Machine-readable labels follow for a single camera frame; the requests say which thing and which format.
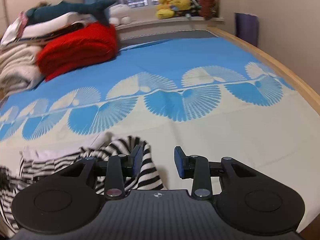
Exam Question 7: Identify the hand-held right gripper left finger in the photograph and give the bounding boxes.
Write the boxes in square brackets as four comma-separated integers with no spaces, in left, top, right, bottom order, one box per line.
[59,144,144,201]

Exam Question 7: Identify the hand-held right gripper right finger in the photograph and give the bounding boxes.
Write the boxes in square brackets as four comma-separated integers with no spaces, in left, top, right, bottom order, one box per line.
[174,146,259,201]

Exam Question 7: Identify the striped hoodie with white vest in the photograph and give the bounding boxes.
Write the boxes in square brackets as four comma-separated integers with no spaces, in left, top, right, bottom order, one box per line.
[0,134,164,238]

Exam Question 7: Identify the blue and white printed mat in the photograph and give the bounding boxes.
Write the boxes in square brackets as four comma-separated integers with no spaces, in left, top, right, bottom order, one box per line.
[0,36,320,233]

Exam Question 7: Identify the red folded blanket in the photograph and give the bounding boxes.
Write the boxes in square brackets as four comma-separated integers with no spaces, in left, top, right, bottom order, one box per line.
[36,22,119,82]

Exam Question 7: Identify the white window sill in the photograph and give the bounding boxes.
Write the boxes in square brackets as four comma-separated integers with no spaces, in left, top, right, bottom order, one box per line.
[115,16,224,30]

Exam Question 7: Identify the purple bag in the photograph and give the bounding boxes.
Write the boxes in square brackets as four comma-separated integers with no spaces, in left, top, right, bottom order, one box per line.
[234,12,259,47]

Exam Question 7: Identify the white plush toy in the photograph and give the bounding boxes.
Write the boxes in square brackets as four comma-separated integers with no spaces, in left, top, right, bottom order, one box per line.
[109,4,132,25]

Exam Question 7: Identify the white fluffy folded quilt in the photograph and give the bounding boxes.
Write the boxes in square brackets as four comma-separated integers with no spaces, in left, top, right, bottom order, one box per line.
[0,40,44,98]

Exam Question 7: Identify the yellow duck plush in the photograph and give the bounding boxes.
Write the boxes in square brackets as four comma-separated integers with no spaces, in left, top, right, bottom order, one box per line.
[156,0,175,19]

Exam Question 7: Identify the yellow bear plush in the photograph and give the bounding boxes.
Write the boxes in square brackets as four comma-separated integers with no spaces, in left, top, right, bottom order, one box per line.
[172,0,193,17]

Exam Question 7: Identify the white folded sheets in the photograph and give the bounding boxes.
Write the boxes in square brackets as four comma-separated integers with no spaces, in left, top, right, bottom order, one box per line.
[0,12,95,45]

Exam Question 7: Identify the red cushion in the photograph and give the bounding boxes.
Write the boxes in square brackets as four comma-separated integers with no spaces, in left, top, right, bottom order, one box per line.
[199,0,218,18]

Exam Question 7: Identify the teal shark plush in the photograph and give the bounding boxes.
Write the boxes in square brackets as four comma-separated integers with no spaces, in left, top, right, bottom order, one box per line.
[25,0,117,27]

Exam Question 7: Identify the pink cloth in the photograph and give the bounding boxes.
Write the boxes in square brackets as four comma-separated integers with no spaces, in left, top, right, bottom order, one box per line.
[17,12,29,34]

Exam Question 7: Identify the wooden bed frame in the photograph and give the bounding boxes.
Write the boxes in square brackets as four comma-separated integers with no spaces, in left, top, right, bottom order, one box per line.
[210,27,320,120]

